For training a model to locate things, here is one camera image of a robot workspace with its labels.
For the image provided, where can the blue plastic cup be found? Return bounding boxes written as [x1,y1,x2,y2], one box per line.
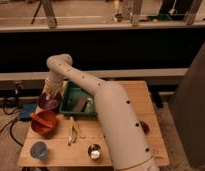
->
[30,141,48,160]

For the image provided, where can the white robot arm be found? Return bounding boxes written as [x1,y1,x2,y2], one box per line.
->
[45,54,160,171]

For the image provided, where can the orange bowl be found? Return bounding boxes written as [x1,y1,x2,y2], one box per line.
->
[30,111,57,136]

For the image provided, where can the purple bowl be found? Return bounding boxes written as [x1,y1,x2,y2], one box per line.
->
[37,93,62,110]

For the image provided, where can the brown block in tray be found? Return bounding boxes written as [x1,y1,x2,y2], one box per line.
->
[74,96,87,112]

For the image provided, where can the grey cabinet right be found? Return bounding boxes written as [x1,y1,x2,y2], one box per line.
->
[169,41,205,169]

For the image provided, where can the blue box on floor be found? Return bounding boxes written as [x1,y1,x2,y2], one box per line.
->
[19,104,36,121]

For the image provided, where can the green plastic tray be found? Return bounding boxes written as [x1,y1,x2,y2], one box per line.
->
[59,82,97,117]

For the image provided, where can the small metal cup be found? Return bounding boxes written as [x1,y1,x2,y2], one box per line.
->
[88,144,102,160]

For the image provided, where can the dark grape bunch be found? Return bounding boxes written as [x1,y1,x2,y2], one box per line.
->
[140,121,150,134]

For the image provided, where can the white patterned towel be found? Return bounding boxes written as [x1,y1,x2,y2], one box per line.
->
[43,78,62,97]

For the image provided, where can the wooden tongs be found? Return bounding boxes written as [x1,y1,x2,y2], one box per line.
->
[68,116,77,146]

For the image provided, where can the black cable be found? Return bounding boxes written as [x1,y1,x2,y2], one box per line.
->
[0,96,24,148]

